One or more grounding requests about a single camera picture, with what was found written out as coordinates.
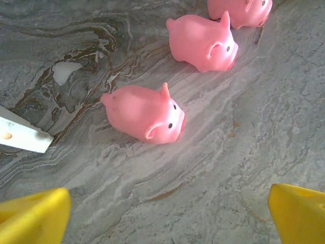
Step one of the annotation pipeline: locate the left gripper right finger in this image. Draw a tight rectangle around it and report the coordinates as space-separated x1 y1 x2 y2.
268 183 325 244

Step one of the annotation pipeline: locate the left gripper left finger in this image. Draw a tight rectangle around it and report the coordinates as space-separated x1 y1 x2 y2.
0 187 72 244

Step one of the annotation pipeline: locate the wooden two-tier shelf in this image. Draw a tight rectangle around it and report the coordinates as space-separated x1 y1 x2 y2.
0 105 55 154

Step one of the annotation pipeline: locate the pink plastic pig toy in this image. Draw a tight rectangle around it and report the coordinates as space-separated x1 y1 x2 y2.
166 10 239 73
100 82 187 145
207 0 274 29

